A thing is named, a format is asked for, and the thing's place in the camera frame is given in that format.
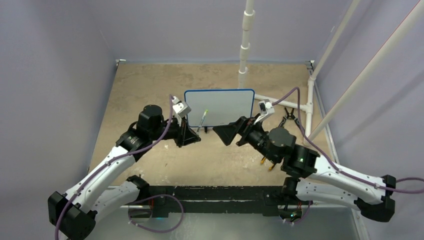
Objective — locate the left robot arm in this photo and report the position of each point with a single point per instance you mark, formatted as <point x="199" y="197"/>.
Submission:
<point x="75" y="213"/>

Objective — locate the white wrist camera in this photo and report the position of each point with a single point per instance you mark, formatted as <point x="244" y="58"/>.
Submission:
<point x="180" y="108"/>
<point x="266" y="110"/>

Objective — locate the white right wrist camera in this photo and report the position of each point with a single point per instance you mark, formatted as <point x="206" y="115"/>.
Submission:
<point x="266" y="110"/>

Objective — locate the yellow handled pliers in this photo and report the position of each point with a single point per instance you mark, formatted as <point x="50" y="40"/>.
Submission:
<point x="269" y="164"/>

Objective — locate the white green whiteboard marker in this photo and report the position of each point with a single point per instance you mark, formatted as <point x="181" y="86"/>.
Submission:
<point x="201" y="121"/>

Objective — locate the blue framed whiteboard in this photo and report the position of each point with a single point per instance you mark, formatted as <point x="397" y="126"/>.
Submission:
<point x="224" y="105"/>

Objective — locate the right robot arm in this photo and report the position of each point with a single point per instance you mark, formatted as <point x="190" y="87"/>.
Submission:
<point x="310" y="176"/>

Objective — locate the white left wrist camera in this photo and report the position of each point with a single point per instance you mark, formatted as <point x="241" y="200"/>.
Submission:
<point x="180" y="108"/>

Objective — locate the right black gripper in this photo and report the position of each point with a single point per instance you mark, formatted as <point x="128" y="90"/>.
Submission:
<point x="227" y="133"/>

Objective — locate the black handled pliers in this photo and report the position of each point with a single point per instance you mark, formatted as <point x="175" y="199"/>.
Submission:
<point x="290" y="116"/>

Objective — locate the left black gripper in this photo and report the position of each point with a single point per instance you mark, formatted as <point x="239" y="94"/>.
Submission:
<point x="185" y="135"/>

